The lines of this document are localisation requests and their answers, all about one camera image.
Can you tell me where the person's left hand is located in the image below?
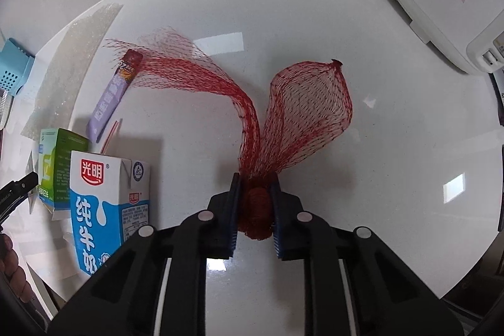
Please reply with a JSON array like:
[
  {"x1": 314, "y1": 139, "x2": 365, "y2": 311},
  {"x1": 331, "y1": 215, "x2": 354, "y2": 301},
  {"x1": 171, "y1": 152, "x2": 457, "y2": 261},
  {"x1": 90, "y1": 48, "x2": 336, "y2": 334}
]
[{"x1": 0, "y1": 233, "x2": 31, "y2": 302}]

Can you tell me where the bubble wrap sheet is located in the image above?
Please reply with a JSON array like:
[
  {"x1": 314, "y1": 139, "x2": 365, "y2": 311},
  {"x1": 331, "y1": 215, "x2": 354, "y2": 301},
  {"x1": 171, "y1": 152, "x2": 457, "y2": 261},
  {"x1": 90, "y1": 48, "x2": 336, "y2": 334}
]
[{"x1": 21, "y1": 3, "x2": 125, "y2": 140}]

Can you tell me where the blue perforated utensil holder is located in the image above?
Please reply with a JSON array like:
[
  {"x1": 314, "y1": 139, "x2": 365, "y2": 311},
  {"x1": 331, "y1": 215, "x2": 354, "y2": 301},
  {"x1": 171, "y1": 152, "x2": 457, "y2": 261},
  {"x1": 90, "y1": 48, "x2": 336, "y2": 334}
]
[{"x1": 0, "y1": 37, "x2": 36, "y2": 97}]

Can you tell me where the blue and white milk carton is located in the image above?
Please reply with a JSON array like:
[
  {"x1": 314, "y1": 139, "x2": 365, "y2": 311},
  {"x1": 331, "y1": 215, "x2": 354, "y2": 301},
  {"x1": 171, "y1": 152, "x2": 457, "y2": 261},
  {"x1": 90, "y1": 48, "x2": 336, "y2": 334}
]
[{"x1": 68, "y1": 150, "x2": 152, "y2": 277}]

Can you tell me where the red striped straw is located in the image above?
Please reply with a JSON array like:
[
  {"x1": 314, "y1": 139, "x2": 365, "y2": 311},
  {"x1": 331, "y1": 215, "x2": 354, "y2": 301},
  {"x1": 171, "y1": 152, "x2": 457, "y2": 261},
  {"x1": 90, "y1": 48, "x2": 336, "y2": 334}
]
[{"x1": 101, "y1": 118, "x2": 123, "y2": 155}]

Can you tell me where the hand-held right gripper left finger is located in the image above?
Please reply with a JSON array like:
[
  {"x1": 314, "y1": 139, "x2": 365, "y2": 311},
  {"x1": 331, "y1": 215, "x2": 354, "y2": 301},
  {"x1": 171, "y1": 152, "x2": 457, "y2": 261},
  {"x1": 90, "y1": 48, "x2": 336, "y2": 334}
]
[{"x1": 47, "y1": 173, "x2": 243, "y2": 336}]

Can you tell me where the red mesh bag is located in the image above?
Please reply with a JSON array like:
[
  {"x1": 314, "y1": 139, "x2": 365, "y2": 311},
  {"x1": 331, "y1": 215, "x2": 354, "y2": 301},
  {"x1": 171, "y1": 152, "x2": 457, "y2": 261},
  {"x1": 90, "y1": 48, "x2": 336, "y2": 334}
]
[{"x1": 104, "y1": 25, "x2": 353, "y2": 241}]

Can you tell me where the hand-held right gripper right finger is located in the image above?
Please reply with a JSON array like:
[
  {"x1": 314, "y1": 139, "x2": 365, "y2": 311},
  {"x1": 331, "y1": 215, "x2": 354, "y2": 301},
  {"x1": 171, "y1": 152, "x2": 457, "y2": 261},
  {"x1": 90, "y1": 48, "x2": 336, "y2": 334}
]
[{"x1": 270, "y1": 174, "x2": 466, "y2": 336}]

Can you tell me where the green and white box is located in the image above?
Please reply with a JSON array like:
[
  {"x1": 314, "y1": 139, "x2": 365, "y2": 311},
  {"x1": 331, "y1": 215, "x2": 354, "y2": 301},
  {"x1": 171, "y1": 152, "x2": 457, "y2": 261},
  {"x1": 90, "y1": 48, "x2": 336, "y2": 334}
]
[{"x1": 37, "y1": 128, "x2": 91, "y2": 221}]

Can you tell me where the purple stick sachet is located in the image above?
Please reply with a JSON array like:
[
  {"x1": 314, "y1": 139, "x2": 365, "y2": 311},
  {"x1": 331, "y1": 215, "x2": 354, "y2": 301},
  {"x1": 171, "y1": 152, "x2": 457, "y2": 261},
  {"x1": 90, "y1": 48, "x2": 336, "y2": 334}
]
[{"x1": 85, "y1": 49, "x2": 145, "y2": 143}]

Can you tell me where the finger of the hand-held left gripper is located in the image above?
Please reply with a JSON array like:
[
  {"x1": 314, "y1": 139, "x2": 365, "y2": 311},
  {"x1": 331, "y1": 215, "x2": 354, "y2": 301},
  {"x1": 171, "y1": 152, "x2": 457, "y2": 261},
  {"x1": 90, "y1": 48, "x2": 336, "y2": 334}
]
[{"x1": 0, "y1": 171, "x2": 40, "y2": 205}]

